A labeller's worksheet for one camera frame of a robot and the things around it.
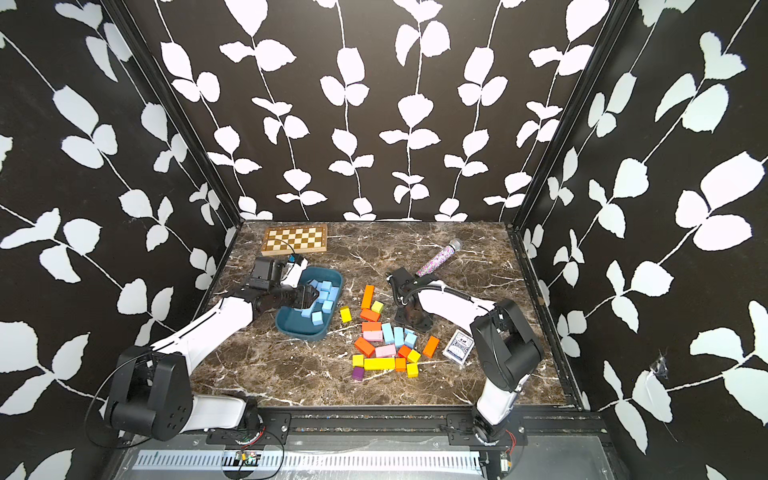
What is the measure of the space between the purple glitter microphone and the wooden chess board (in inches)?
15.7

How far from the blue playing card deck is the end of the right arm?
0.43ft

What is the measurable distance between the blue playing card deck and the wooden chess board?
1.88 feet

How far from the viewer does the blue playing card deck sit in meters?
0.87

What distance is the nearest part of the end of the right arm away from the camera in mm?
660

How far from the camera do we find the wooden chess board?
1.10 meters

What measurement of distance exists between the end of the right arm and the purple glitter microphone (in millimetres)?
256

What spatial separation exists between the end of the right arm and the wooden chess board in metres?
0.46
